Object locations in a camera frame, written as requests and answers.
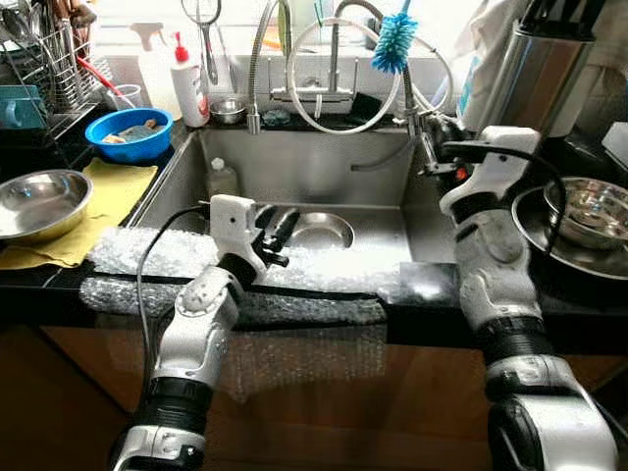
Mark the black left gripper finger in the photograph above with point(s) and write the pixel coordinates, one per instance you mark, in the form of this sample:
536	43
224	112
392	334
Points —
285	228
265	218

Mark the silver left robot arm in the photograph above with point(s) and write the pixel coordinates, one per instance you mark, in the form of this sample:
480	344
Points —
196	324

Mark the small steel plate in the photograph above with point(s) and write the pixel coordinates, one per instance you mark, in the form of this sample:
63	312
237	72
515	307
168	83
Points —
324	231

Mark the clear plastic bottle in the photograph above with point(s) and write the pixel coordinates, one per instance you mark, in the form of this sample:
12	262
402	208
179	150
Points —
222	182

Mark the stainless steel sink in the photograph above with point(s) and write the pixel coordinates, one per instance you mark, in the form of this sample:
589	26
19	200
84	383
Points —
324	167

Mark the small steel cup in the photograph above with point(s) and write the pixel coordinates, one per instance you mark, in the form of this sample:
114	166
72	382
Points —
228	111

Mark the flexible steel faucet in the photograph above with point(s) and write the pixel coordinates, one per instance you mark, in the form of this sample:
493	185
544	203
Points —
252	98

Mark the steel knife block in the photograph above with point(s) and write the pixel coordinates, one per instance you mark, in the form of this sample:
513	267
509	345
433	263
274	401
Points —
535	78

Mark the white cloth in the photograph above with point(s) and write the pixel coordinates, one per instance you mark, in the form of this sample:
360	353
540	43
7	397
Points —
491	44

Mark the blue bottle brush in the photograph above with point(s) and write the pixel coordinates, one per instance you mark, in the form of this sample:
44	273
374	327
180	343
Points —
394	44

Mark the white bottle with red cap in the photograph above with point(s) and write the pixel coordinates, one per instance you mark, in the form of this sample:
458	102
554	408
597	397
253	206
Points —
189	93

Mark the yellow cloth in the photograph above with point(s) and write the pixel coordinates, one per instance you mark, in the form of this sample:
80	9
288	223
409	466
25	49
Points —
118	191

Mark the deep steel bowl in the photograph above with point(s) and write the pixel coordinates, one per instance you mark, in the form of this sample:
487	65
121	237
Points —
589	211

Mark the pale food scraps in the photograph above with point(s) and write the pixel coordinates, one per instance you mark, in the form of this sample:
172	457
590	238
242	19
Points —
132	130

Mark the large steel plate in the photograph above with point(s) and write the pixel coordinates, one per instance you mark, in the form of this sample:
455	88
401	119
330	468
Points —
589	263

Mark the white box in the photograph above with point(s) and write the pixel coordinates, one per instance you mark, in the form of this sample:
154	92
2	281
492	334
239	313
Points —
616	142

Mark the blue plastic bowl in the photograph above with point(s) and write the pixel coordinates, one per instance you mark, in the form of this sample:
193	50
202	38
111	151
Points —
98	147

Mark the white spray bottle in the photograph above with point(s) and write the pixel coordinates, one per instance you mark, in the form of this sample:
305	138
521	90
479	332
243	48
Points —
155	74

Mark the clear plastic cup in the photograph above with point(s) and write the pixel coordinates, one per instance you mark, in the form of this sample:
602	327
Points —
124	98

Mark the brown wooden cabinet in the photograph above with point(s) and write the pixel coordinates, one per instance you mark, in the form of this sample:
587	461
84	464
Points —
422	412

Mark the wide shallow steel bowl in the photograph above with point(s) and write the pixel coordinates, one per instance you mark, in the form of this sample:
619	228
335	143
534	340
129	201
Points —
39	201

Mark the teal mug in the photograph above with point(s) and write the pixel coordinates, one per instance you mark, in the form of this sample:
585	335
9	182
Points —
20	108

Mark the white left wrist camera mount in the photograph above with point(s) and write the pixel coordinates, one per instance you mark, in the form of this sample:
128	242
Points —
235	221

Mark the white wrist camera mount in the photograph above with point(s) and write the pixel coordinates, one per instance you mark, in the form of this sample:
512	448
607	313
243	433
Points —
500	167
235	221

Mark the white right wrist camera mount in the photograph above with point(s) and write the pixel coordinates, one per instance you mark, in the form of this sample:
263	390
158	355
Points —
500	167

